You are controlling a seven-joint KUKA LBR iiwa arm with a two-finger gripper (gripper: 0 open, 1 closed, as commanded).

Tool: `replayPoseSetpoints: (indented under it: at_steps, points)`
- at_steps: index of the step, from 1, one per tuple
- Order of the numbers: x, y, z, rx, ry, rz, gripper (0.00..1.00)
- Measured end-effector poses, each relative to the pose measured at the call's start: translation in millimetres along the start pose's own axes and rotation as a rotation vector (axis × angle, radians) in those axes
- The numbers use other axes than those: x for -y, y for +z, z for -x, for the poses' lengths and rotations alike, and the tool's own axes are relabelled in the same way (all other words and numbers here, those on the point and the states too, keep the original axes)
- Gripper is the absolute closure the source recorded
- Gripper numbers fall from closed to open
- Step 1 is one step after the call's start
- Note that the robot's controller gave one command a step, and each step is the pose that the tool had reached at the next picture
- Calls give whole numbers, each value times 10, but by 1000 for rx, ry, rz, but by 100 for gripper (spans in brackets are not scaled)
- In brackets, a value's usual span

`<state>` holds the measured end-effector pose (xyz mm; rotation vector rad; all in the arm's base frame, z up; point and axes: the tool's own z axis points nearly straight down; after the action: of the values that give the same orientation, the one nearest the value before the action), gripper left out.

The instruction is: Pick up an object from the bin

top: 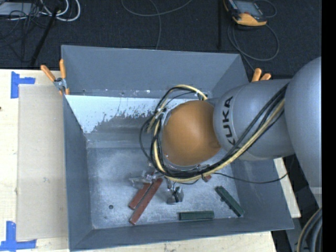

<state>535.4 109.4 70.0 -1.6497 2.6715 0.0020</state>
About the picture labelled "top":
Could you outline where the grey metal bin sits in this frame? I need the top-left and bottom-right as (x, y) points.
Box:
(60, 45), (295, 252)

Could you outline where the dark green flat block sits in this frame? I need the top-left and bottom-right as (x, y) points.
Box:
(178, 210), (215, 222)
(215, 185), (245, 218)

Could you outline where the pale flat board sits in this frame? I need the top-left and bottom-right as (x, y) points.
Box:
(16, 84), (69, 242)

